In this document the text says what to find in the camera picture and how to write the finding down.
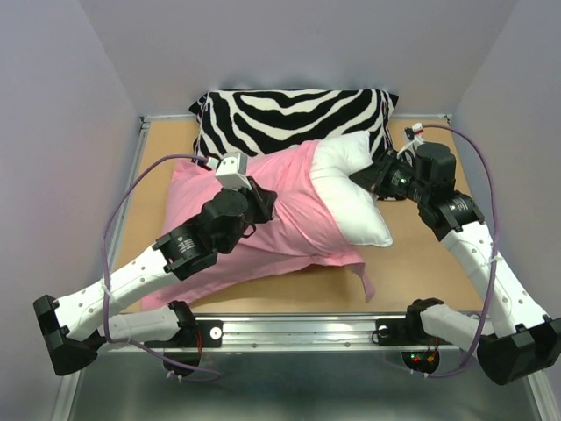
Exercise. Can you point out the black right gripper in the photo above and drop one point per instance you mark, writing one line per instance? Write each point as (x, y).
(376, 174)

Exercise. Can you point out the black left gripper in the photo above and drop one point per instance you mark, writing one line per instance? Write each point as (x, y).
(262, 198)

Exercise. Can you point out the pink floral satin pillowcase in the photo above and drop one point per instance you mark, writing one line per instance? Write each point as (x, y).
(302, 233)

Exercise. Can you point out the white pillow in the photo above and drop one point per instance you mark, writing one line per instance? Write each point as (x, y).
(352, 208)

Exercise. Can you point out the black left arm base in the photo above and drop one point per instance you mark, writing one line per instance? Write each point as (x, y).
(194, 336)

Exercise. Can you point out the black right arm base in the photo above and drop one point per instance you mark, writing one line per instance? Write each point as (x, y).
(409, 331)

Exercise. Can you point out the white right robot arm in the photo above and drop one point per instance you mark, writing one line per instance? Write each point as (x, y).
(514, 336)

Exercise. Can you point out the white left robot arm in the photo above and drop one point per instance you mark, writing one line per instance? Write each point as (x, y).
(174, 257)

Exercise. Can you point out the zebra print pillow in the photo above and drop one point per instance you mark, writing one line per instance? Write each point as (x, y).
(258, 122)

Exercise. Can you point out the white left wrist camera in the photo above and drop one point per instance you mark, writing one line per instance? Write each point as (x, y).
(231, 171)

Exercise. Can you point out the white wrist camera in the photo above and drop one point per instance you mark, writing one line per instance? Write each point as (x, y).
(413, 137)
(231, 171)

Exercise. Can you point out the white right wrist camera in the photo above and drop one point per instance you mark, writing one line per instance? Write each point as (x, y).
(413, 137)

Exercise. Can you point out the aluminium table frame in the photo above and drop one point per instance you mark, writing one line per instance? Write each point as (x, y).
(113, 230)

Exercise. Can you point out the aluminium mounting rail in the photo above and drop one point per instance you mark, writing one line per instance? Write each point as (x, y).
(298, 331)

